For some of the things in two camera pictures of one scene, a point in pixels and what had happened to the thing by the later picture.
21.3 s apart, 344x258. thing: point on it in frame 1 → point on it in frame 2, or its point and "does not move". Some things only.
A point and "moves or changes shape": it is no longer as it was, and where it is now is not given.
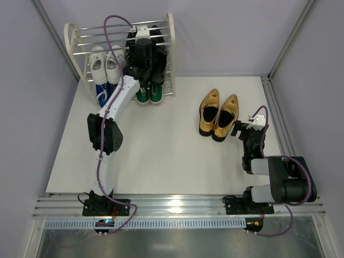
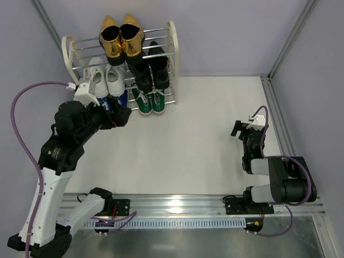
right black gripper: x=244 y=129 does not move
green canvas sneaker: x=156 y=93 → x=158 y=105
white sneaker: x=98 y=65 moves or changes shape
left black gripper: x=145 y=50 → x=112 y=115
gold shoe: x=227 y=116 → x=133 y=37
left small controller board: x=106 y=222 does not move
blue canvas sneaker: x=113 y=87 moves or changes shape
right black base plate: x=236 y=206 does not move
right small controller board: x=253 y=224 does not move
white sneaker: x=112 y=66 moves or changes shape
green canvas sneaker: x=142 y=96 moves or changes shape
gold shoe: x=209 y=108 → x=110 y=40
